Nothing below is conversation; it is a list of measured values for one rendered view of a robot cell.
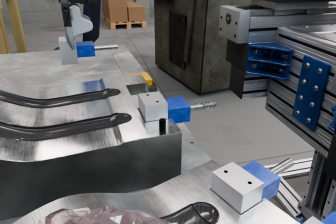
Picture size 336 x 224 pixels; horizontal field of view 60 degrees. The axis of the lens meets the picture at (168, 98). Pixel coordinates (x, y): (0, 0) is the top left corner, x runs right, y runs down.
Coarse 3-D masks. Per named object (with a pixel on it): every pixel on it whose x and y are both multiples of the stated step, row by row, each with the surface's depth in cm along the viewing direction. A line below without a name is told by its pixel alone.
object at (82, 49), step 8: (64, 40) 64; (64, 48) 65; (80, 48) 66; (88, 48) 67; (96, 48) 69; (104, 48) 69; (112, 48) 70; (64, 56) 65; (72, 56) 66; (80, 56) 67; (88, 56) 67; (64, 64) 66
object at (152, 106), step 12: (144, 96) 47; (156, 96) 47; (180, 96) 50; (144, 108) 44; (156, 108) 44; (168, 108) 46; (180, 108) 46; (192, 108) 49; (144, 120) 45; (156, 120) 45; (180, 120) 47
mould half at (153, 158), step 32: (32, 96) 54; (128, 96) 53; (128, 128) 43; (0, 160) 35; (32, 160) 37; (64, 160) 38; (96, 160) 40; (128, 160) 41; (160, 160) 43; (0, 192) 37; (32, 192) 38; (64, 192) 40; (96, 192) 42
